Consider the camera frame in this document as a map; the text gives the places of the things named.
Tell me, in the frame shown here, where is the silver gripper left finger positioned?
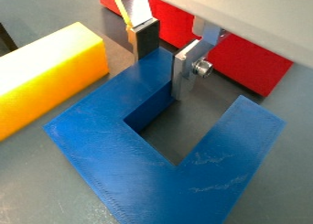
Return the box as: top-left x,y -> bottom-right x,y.
114,0 -> 161,61

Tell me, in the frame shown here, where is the blue U-shaped block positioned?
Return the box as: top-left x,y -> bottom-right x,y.
45,48 -> 285,224

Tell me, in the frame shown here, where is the yellow long bar block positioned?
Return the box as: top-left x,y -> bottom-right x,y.
0,22 -> 109,141

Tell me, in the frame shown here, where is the black fixture holder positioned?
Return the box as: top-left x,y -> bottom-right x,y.
0,23 -> 19,51

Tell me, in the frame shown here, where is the red base block with recesses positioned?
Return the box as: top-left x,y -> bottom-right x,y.
101,0 -> 292,97

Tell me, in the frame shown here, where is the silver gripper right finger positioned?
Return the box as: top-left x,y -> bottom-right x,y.
172,17 -> 225,100

